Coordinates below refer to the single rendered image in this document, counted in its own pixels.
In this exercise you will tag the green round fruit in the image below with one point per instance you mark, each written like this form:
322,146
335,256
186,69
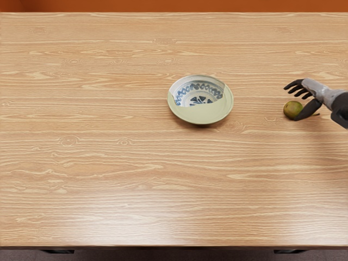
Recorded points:
291,108

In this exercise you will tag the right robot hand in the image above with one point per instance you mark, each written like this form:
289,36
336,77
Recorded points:
318,91

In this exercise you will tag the plate with blue pattern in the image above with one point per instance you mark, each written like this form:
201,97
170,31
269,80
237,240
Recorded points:
200,99

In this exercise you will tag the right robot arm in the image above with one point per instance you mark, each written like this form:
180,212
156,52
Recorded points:
341,107

